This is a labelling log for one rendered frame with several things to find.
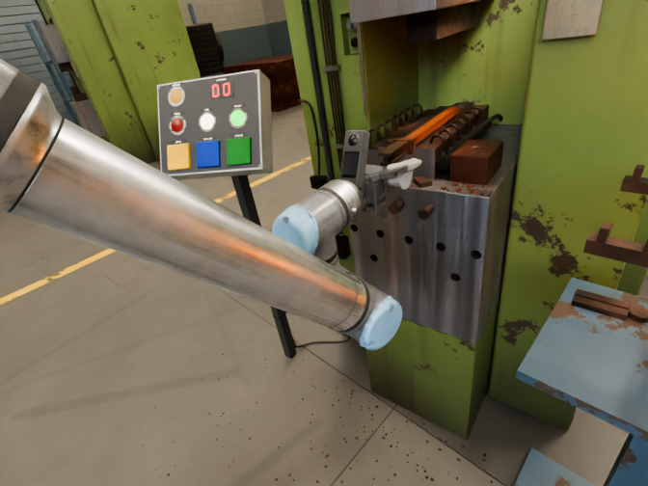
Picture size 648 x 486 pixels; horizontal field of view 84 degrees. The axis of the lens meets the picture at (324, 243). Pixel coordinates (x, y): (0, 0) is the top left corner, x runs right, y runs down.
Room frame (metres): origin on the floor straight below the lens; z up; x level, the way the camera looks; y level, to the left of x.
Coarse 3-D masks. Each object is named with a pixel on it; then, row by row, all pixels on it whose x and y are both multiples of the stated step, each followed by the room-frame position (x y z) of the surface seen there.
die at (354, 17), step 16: (352, 0) 0.94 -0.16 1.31; (368, 0) 0.91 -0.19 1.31; (384, 0) 0.89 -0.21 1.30; (400, 0) 0.86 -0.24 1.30; (416, 0) 0.84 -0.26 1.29; (432, 0) 0.82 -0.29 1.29; (448, 0) 0.86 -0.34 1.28; (464, 0) 0.93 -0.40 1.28; (480, 0) 1.02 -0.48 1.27; (352, 16) 0.94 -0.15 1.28; (368, 16) 0.91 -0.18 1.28; (384, 16) 0.89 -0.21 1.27
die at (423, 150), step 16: (432, 112) 1.16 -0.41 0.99; (400, 128) 1.08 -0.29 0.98; (416, 128) 1.01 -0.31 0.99; (448, 128) 0.95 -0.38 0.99; (384, 144) 0.93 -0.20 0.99; (416, 144) 0.85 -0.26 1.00; (432, 144) 0.85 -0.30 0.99; (448, 144) 0.88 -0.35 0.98; (368, 160) 0.94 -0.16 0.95; (400, 160) 0.87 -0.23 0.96; (432, 160) 0.82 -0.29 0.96; (416, 176) 0.85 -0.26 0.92; (432, 176) 0.82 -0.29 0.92
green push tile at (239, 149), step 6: (240, 138) 1.05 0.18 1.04; (246, 138) 1.05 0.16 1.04; (228, 144) 1.06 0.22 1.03; (234, 144) 1.05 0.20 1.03; (240, 144) 1.04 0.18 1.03; (246, 144) 1.04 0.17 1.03; (228, 150) 1.05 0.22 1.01; (234, 150) 1.04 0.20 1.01; (240, 150) 1.04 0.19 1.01; (246, 150) 1.03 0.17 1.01; (228, 156) 1.04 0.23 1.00; (234, 156) 1.03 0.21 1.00; (240, 156) 1.03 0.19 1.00; (246, 156) 1.02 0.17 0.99; (228, 162) 1.03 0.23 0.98; (234, 162) 1.03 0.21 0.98; (240, 162) 1.02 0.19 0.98; (246, 162) 1.01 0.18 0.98
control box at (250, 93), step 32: (160, 96) 1.21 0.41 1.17; (192, 96) 1.17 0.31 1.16; (224, 96) 1.13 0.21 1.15; (256, 96) 1.10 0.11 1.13; (160, 128) 1.16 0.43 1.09; (192, 128) 1.13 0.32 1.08; (224, 128) 1.09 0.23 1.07; (256, 128) 1.06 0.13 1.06; (160, 160) 1.12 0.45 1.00; (192, 160) 1.08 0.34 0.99; (224, 160) 1.05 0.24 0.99; (256, 160) 1.01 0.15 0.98
